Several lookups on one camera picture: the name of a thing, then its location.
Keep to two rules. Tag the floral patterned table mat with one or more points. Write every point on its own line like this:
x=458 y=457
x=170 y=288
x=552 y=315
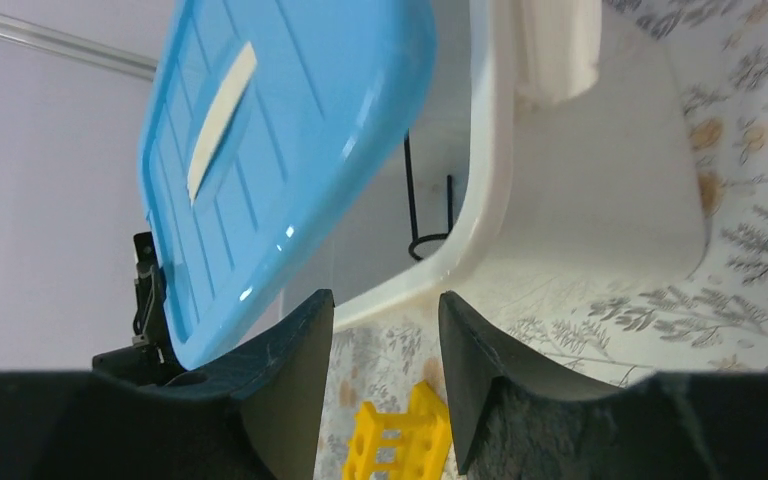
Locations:
x=714 y=319

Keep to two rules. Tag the aluminium frame rail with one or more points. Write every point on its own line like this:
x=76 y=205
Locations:
x=75 y=48

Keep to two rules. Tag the white plastic storage bin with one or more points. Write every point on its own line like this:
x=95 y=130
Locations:
x=561 y=123

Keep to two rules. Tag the black wire tripod stand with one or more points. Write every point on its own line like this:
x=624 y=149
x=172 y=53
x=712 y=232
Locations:
x=431 y=208

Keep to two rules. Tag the yellow test tube rack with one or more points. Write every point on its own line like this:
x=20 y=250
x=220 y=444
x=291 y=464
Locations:
x=413 y=445

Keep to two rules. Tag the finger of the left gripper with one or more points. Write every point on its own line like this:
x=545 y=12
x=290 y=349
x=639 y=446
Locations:
x=150 y=359

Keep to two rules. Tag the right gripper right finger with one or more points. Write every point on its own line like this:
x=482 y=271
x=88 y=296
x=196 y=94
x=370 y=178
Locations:
x=477 y=356

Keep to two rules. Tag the blue plastic bin lid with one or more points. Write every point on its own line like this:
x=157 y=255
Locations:
x=266 y=121

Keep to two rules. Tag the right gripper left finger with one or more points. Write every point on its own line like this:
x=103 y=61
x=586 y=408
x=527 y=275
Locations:
x=266 y=400

